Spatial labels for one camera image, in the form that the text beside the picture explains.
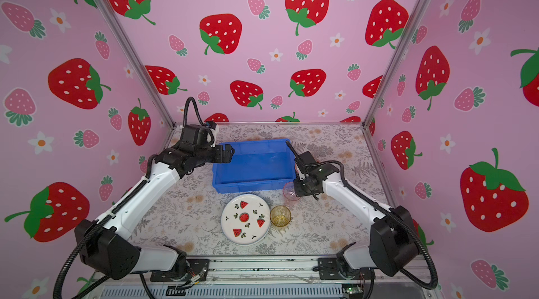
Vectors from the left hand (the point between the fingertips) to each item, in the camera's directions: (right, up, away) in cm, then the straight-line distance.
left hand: (224, 148), depth 80 cm
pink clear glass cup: (+26, -19, +8) cm, 33 cm away
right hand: (+29, -17, +4) cm, 34 cm away
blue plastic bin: (+9, -10, +26) cm, 29 cm away
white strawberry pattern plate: (+8, -29, +3) cm, 30 cm away
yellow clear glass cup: (+22, -28, +6) cm, 36 cm away
